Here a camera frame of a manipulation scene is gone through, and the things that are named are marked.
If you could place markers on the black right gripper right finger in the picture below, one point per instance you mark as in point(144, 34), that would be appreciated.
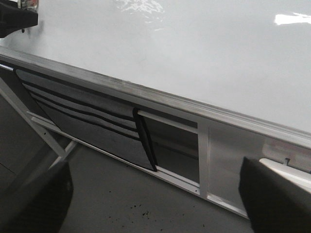
point(273, 204)

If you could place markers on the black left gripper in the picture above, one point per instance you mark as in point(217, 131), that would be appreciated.
point(17, 15)

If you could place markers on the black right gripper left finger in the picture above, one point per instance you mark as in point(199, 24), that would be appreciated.
point(40, 206)

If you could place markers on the large white whiteboard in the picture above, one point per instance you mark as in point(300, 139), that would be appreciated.
point(242, 62)

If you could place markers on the white plastic marker tray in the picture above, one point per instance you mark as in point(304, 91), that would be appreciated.
point(298, 177)

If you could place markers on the grey fabric pocket organizer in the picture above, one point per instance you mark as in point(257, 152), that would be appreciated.
point(104, 121)

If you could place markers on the white whiteboard stand frame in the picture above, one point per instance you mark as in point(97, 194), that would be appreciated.
point(198, 147)

